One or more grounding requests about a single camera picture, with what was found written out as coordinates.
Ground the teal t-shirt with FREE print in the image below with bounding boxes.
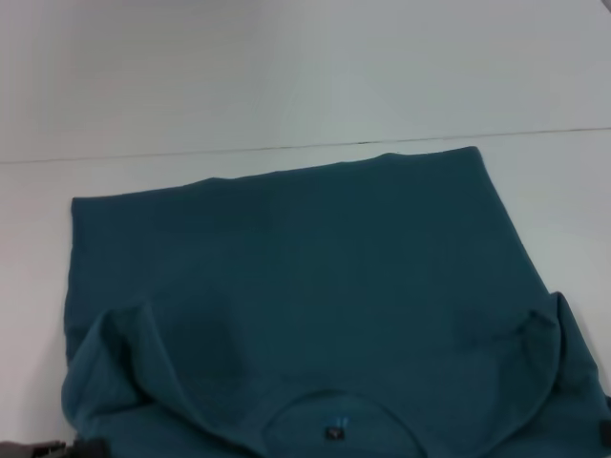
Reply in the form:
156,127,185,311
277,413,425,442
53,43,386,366
59,145,611,458

